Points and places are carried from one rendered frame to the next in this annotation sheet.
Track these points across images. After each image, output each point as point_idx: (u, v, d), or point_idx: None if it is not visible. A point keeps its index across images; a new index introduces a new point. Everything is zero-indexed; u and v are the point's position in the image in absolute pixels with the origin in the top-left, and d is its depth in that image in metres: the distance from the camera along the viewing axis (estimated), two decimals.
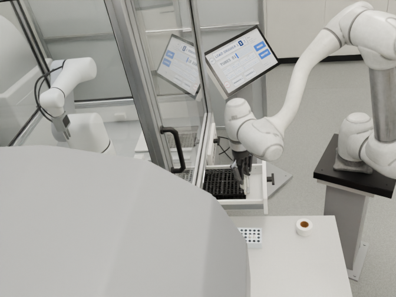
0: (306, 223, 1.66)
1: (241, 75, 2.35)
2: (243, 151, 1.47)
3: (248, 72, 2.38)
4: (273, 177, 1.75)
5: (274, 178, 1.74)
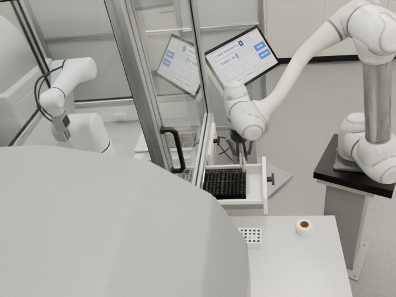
0: (306, 223, 1.66)
1: (241, 75, 2.35)
2: (234, 130, 1.62)
3: (248, 72, 2.38)
4: (273, 177, 1.75)
5: (274, 178, 1.74)
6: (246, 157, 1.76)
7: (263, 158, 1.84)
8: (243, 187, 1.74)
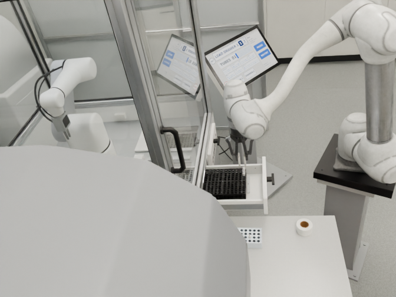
0: (306, 223, 1.66)
1: (241, 75, 2.35)
2: (234, 129, 1.60)
3: (248, 72, 2.38)
4: (273, 177, 1.75)
5: (274, 178, 1.74)
6: (246, 157, 1.74)
7: (263, 158, 1.84)
8: (243, 187, 1.74)
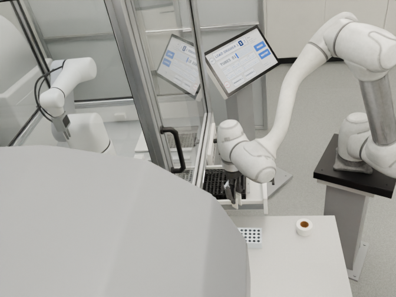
0: (306, 223, 1.66)
1: (241, 75, 2.35)
2: (236, 171, 1.48)
3: (248, 72, 2.38)
4: (273, 177, 1.75)
5: (274, 178, 1.74)
6: (238, 195, 1.64)
7: None
8: None
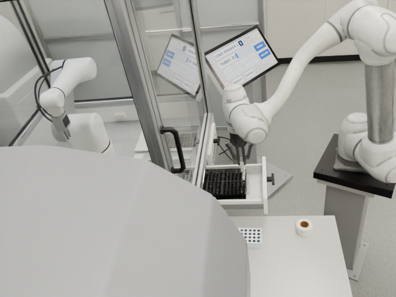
0: (306, 223, 1.66)
1: (241, 75, 2.35)
2: (233, 134, 1.58)
3: (248, 72, 2.38)
4: (273, 177, 1.75)
5: (274, 178, 1.74)
6: (244, 161, 1.72)
7: (263, 158, 1.84)
8: (243, 187, 1.74)
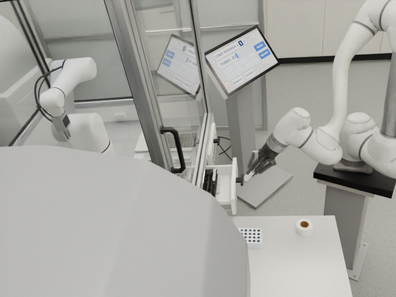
0: (306, 223, 1.66)
1: (241, 75, 2.35)
2: None
3: (248, 72, 2.38)
4: (242, 178, 1.77)
5: (243, 179, 1.77)
6: (247, 173, 1.73)
7: (233, 159, 1.86)
8: (212, 188, 1.77)
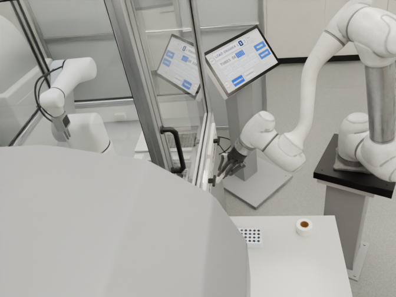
0: (306, 223, 1.66)
1: (241, 75, 2.35)
2: None
3: (248, 72, 2.38)
4: (214, 179, 1.80)
5: (215, 180, 1.80)
6: (218, 175, 1.77)
7: (207, 161, 1.89)
8: None
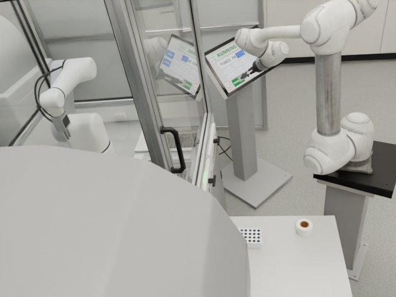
0: (306, 223, 1.66)
1: (241, 75, 2.35)
2: None
3: None
4: (214, 179, 1.80)
5: (215, 180, 1.80)
6: (242, 78, 2.27)
7: (207, 161, 1.89)
8: None
